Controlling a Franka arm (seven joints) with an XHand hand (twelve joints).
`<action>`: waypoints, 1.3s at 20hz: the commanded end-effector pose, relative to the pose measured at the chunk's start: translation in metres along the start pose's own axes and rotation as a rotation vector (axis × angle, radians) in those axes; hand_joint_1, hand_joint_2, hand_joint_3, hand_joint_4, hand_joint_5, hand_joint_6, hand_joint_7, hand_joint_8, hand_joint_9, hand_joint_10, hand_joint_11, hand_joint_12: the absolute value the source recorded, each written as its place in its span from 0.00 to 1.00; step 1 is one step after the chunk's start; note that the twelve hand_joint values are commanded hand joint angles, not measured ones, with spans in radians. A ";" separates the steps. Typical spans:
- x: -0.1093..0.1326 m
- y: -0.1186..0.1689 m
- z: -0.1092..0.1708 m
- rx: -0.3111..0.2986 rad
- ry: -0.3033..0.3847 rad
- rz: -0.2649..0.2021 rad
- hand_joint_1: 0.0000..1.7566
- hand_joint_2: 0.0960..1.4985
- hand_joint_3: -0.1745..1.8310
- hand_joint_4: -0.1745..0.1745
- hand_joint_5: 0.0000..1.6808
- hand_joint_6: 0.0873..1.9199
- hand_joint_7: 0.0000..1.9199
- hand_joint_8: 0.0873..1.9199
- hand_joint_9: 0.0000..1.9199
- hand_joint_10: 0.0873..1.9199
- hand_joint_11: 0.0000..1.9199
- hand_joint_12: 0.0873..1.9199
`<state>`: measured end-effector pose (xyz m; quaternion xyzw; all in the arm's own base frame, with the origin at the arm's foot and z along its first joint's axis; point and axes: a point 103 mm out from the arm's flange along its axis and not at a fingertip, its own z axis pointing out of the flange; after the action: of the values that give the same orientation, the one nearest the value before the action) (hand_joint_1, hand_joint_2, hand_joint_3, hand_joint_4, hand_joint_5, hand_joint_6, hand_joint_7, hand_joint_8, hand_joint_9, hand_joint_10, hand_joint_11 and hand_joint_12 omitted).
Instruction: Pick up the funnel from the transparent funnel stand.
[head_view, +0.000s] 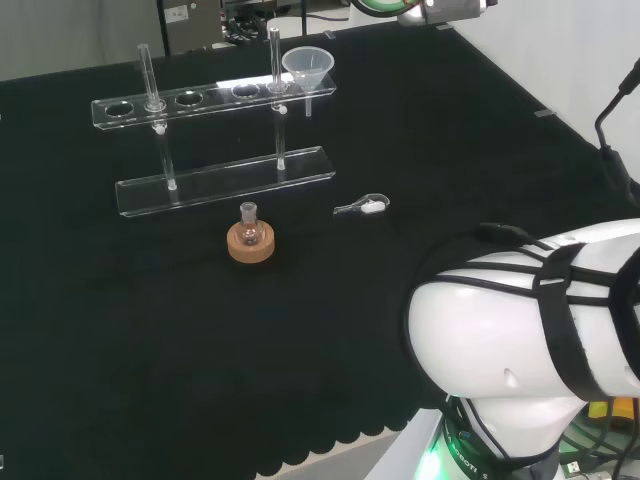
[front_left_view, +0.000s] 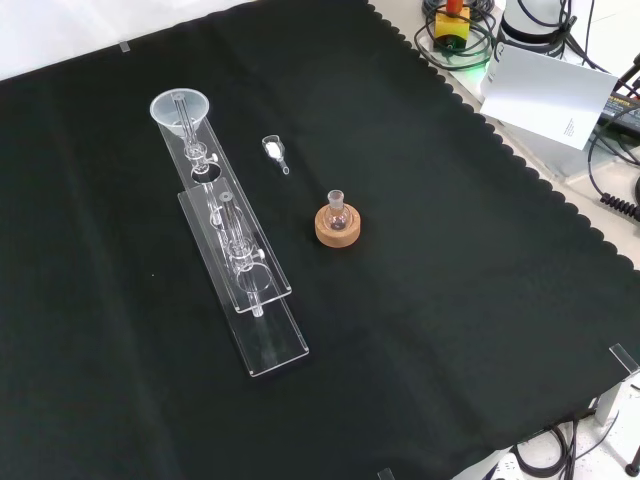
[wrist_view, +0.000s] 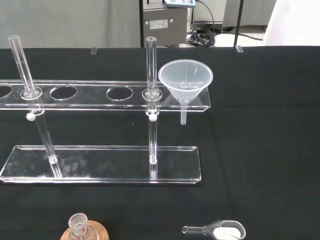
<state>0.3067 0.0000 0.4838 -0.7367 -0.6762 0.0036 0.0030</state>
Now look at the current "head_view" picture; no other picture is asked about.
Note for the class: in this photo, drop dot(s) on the clear acrylic funnel stand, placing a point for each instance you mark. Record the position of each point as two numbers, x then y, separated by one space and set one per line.
225 182

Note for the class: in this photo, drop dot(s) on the small round-bottom glass flask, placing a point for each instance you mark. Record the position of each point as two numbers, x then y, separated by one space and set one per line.
248 235

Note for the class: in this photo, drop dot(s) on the black bench cloth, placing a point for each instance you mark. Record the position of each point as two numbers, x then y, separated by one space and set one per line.
150 325

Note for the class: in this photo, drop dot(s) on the glass weighing funnel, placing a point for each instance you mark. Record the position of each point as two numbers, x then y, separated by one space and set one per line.
371 206

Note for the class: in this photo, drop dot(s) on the black equipment cabinet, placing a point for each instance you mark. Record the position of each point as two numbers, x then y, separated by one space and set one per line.
192 25

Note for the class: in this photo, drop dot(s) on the translucent plastic funnel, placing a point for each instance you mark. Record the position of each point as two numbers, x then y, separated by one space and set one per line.
307 65

